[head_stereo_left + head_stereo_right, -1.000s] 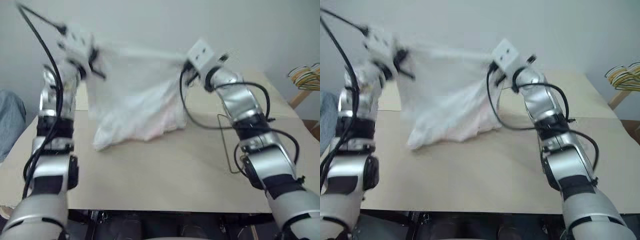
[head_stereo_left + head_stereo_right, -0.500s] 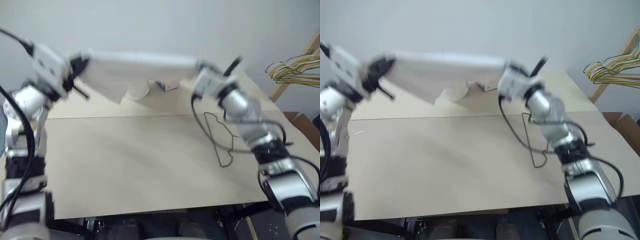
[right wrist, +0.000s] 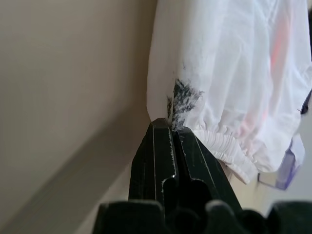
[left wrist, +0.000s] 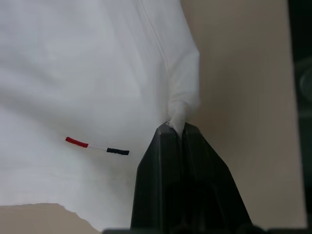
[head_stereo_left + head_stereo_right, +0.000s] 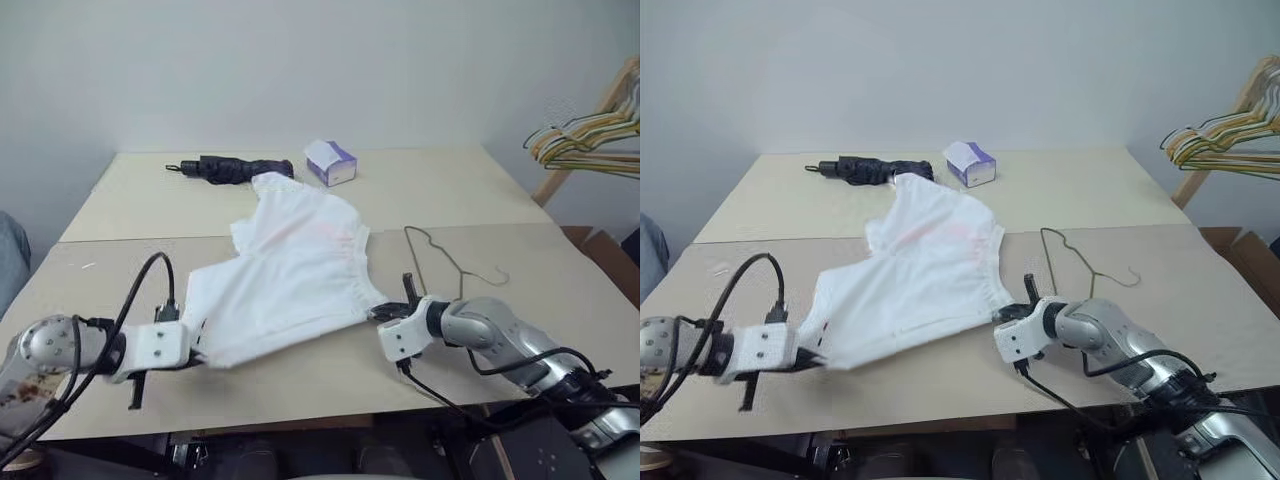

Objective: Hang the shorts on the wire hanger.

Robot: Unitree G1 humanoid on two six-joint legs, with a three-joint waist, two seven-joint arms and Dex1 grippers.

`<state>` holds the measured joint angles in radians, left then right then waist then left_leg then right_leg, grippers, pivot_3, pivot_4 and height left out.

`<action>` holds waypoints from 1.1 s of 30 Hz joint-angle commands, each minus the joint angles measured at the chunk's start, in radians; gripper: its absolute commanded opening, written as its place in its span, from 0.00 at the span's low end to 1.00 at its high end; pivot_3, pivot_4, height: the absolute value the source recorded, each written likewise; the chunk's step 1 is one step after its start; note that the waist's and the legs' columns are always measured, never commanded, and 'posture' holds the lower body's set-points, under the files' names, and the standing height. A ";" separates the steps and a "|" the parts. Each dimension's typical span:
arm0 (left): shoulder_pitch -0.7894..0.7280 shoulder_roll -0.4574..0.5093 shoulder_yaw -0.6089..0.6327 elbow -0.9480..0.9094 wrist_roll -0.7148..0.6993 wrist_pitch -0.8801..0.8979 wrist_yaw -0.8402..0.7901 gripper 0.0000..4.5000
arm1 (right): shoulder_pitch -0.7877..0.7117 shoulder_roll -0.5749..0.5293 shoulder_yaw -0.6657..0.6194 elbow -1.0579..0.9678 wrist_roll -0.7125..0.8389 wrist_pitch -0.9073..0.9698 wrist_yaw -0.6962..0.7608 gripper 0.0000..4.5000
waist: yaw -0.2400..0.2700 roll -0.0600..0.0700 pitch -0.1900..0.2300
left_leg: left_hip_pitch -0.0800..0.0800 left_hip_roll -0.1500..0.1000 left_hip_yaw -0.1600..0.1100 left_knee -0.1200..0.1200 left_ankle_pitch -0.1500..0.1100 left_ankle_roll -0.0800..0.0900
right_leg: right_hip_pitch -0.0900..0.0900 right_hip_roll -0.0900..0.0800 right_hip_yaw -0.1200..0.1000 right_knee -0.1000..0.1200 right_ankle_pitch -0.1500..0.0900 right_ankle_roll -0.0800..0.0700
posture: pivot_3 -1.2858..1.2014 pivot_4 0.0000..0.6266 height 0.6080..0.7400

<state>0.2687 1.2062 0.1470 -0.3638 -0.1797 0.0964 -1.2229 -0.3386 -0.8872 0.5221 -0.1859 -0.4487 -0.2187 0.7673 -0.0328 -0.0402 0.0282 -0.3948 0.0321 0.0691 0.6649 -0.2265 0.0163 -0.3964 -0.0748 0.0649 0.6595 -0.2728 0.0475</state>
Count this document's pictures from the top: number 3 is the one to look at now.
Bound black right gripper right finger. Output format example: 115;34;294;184
174;127;243;212

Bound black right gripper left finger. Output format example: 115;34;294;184
128;117;180;205

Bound white shorts with elastic waistband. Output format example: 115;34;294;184
145;0;312;192

